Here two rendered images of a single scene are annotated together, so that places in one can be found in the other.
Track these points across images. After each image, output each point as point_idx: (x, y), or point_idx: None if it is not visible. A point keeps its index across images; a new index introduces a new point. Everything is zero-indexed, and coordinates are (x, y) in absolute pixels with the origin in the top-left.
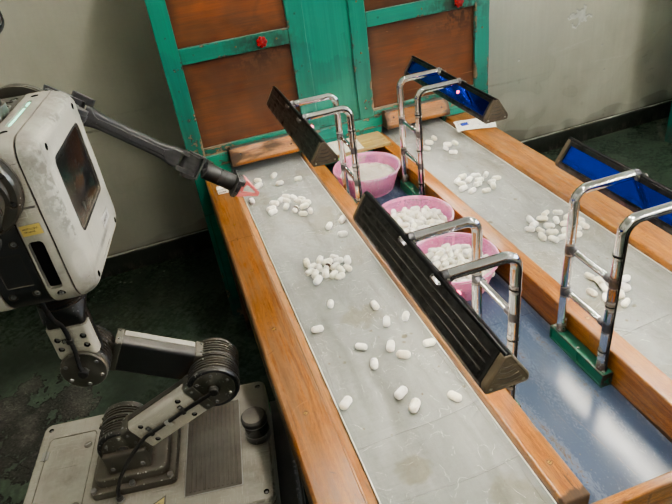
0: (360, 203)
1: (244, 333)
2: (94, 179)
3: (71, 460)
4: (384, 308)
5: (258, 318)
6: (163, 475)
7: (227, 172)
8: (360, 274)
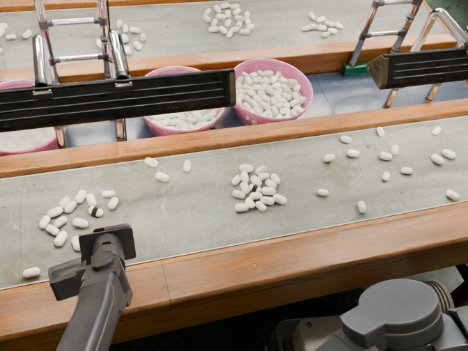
0: (387, 68)
1: None
2: None
3: None
4: (329, 153)
5: (352, 256)
6: None
7: (111, 239)
8: (270, 163)
